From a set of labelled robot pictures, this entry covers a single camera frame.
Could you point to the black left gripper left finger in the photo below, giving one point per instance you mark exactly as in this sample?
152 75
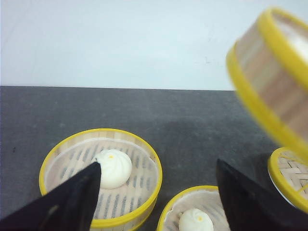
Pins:
68 207

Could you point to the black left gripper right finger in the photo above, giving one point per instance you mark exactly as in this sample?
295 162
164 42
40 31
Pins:
250 207

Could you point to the bamboo steamer basket bun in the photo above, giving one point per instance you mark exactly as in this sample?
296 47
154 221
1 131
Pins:
125 208
205 198

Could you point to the woven bamboo steamer lid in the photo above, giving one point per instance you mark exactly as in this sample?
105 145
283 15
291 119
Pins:
290 173

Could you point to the bamboo steamer basket three buns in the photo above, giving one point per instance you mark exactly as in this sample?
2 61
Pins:
268 65

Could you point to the bamboo steamer basket near bun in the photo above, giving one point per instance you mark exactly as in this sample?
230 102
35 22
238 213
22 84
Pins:
205 198

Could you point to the white plate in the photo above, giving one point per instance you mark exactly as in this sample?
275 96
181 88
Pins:
278 190

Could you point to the white steamed bun near basket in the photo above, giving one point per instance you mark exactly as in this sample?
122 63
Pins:
195 220

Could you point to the white steamed bun basket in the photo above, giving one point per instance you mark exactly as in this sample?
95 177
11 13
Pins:
116 168
195 220

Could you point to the white steamed bun far basket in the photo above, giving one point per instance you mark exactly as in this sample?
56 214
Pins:
116 168

